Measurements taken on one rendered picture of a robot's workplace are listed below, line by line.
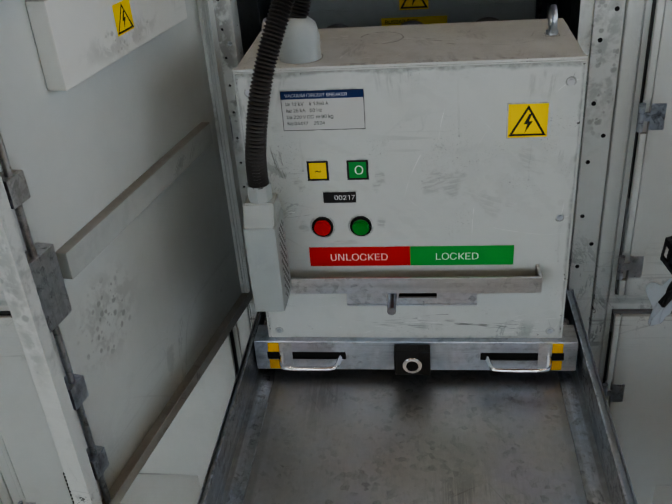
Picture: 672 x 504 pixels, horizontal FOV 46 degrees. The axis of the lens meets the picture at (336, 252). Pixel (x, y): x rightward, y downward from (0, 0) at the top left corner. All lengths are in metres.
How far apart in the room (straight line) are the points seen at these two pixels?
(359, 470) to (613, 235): 0.68
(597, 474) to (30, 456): 1.38
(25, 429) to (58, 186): 1.07
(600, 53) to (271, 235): 0.65
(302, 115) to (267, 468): 0.53
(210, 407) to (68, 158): 0.89
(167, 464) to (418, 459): 0.89
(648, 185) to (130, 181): 0.90
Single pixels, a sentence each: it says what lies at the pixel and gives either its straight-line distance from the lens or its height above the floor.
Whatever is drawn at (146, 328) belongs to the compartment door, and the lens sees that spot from 1.30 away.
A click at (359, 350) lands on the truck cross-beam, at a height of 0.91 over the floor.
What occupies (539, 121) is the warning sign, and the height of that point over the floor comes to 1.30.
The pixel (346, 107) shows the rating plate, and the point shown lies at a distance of 1.14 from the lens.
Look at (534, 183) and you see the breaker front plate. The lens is 1.20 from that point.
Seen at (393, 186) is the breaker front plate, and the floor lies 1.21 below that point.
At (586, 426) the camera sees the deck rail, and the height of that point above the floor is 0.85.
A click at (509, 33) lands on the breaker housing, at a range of 1.26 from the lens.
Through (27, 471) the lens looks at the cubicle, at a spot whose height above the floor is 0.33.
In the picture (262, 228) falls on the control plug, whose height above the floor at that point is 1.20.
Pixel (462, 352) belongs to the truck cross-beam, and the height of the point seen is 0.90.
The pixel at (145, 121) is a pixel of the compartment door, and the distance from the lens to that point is 1.25.
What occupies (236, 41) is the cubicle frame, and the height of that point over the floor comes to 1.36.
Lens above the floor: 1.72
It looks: 30 degrees down
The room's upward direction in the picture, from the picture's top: 5 degrees counter-clockwise
